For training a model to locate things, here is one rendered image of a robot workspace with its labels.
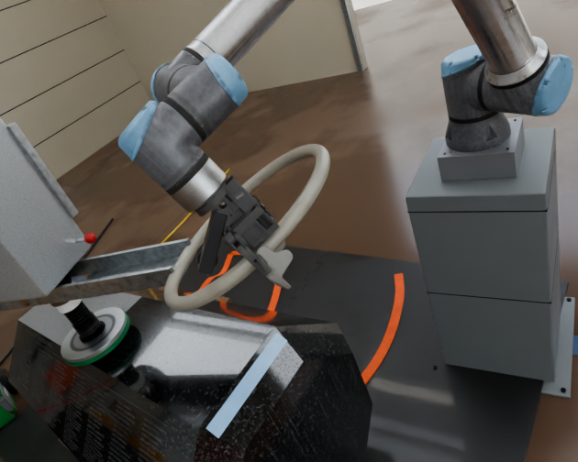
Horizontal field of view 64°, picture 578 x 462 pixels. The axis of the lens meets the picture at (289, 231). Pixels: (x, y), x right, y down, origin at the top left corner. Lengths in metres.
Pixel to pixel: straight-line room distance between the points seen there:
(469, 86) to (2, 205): 1.25
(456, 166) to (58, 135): 6.08
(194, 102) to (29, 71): 6.32
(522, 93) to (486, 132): 0.21
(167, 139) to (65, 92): 6.50
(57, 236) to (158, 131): 0.71
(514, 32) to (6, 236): 1.28
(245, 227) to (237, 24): 0.38
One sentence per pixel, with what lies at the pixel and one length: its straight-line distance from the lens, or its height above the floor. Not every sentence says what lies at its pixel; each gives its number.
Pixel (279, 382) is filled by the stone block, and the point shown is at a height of 0.74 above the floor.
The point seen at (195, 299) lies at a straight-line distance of 0.89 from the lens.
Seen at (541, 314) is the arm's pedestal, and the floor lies 0.37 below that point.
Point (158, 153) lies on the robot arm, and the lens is 0.74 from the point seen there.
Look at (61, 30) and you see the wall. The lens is 7.43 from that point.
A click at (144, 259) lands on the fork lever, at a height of 1.07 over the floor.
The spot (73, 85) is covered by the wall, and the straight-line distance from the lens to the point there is 7.31.
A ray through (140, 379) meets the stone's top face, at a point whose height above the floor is 0.80.
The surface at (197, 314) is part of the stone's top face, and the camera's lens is 1.47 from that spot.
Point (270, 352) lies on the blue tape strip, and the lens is 1.26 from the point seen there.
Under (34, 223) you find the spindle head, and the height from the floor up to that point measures 1.27.
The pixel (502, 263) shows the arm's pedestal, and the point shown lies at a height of 0.59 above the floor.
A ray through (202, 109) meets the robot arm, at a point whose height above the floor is 1.47.
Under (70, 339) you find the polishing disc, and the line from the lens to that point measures 1.63.
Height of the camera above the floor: 1.65
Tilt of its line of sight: 31 degrees down
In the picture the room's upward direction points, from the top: 23 degrees counter-clockwise
